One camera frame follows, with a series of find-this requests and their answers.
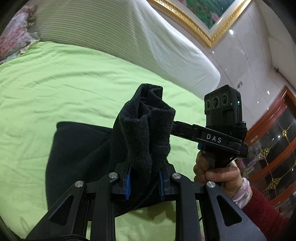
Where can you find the pink floral pillow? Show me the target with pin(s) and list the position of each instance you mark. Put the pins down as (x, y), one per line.
(19, 34)

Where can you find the white striped headboard cushion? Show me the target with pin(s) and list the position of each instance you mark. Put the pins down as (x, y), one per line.
(133, 31)

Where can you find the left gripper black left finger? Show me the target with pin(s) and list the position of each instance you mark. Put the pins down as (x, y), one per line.
(81, 204)

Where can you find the right forearm red sleeve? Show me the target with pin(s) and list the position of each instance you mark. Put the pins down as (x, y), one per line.
(257, 208)

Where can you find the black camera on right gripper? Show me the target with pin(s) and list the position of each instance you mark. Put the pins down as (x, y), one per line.
(223, 107)

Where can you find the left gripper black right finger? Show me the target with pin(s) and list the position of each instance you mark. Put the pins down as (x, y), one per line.
(204, 211)

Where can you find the gold framed landscape painting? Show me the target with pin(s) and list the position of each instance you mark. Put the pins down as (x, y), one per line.
(206, 20)

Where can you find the black fleece pants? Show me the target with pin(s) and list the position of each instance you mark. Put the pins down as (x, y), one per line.
(140, 137)

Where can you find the light green bed sheet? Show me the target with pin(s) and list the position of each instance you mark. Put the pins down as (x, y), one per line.
(51, 83)

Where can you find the right hand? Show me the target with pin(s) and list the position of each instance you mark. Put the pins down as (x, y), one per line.
(229, 176)

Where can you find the wooden glass cabinet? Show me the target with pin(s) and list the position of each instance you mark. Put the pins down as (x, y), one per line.
(270, 164)

